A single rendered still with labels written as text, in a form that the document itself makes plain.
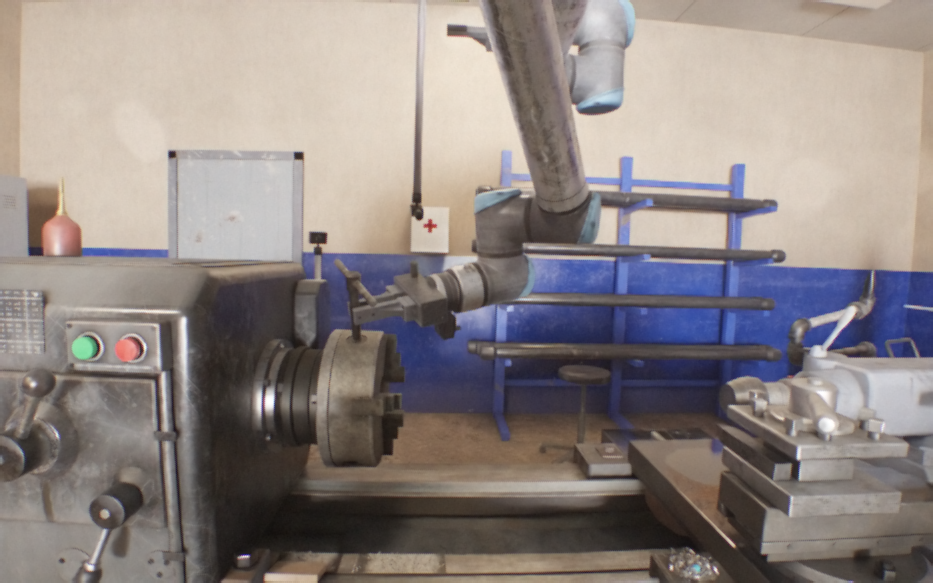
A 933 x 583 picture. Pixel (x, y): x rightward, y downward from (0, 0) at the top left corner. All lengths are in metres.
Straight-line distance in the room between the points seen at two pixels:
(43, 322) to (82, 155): 4.21
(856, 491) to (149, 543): 0.96
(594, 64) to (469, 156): 3.03
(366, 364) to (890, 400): 1.00
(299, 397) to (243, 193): 3.42
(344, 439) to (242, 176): 3.54
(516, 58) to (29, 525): 0.91
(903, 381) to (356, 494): 1.14
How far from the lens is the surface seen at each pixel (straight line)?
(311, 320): 1.02
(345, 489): 1.13
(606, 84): 0.97
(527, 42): 0.62
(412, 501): 1.10
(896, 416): 1.22
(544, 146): 0.70
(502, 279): 0.87
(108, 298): 0.75
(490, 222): 0.85
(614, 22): 1.02
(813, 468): 0.81
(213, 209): 4.26
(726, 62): 4.86
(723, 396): 1.07
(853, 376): 1.19
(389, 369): 0.91
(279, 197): 4.06
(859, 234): 5.44
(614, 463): 1.21
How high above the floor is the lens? 1.36
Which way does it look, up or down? 5 degrees down
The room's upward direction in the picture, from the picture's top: 2 degrees clockwise
